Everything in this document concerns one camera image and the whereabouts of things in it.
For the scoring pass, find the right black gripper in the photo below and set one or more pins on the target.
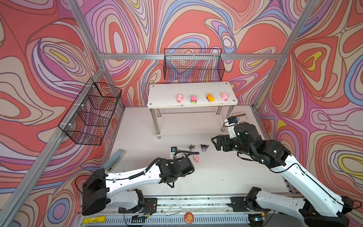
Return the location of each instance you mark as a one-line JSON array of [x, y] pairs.
[[226, 140]]

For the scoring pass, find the dark purple figure toy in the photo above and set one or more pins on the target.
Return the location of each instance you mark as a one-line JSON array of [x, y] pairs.
[[204, 147]]

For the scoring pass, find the pink pig toy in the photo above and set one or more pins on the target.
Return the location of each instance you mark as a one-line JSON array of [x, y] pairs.
[[196, 158], [225, 96], [179, 98]]

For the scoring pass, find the orange toy car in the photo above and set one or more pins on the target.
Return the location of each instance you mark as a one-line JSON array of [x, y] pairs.
[[210, 97]]

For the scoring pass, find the pink green toy car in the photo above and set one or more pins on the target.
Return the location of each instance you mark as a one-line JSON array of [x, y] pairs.
[[193, 99]]

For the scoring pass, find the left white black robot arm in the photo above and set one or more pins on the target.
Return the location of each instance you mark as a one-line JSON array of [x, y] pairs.
[[104, 190]]

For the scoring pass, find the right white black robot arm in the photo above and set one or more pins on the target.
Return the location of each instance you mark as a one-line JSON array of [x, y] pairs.
[[319, 207]]

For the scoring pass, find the pink white calculator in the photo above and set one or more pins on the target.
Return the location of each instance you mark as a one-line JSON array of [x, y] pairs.
[[241, 115]]

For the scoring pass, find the red round sticker badge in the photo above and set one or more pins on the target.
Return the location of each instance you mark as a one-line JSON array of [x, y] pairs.
[[188, 218]]

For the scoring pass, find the white shelf table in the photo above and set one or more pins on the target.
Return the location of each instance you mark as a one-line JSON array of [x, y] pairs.
[[190, 95]]

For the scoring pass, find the grey stapler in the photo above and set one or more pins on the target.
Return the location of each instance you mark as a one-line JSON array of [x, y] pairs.
[[114, 159]]

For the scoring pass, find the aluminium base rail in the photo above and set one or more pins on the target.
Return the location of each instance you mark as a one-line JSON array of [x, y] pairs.
[[208, 211]]

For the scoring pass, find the back black wire basket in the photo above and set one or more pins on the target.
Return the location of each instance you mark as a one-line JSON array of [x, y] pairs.
[[193, 65]]

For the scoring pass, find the black wire basket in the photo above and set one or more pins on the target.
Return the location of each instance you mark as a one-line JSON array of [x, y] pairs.
[[193, 65], [91, 113]]

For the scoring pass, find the left black wire basket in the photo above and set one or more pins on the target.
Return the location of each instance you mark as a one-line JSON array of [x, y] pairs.
[[91, 113]]

